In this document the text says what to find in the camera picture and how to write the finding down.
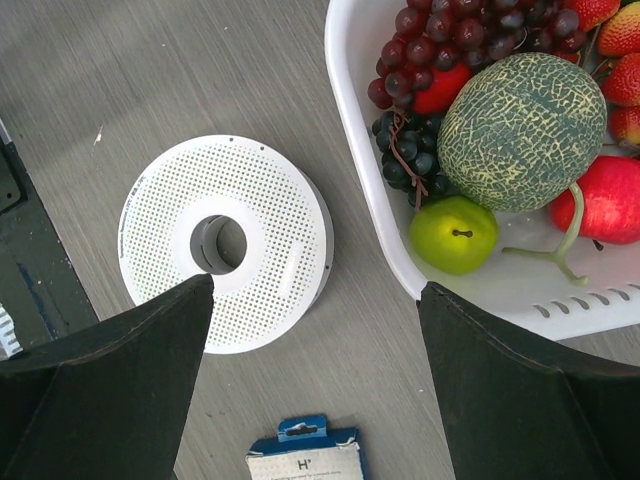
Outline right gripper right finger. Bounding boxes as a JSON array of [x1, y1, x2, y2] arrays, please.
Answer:
[[417, 282, 639, 479]]

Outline white slotted cable duct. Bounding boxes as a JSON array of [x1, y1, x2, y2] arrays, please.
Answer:
[[0, 305, 23, 361]]

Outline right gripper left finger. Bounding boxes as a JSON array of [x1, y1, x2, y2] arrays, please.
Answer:
[[1, 274, 214, 479]]

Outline white perforated cable spool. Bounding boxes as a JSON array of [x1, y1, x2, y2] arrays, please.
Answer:
[[118, 135, 334, 355]]

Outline green netted melon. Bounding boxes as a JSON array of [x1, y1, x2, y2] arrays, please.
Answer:
[[437, 53, 607, 212]]

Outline blue razor package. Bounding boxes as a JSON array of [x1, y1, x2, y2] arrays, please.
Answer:
[[245, 414, 370, 480]]

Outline dark red grape bunch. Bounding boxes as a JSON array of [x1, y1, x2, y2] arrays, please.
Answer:
[[367, 1, 586, 114]]

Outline red apple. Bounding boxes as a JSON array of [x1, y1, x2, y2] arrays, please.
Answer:
[[578, 156, 639, 245]]

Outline white plastic fruit basket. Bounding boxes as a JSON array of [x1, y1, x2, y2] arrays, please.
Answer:
[[325, 0, 639, 340]]

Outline red strawberry cluster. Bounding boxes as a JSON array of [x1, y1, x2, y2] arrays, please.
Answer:
[[565, 1, 639, 149]]

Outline black grape bunch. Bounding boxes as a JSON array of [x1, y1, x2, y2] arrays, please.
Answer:
[[370, 110, 454, 207]]

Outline small green pear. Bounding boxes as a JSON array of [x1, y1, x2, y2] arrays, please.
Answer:
[[409, 195, 499, 275]]

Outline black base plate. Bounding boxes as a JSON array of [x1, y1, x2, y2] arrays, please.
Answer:
[[1, 127, 98, 350]]

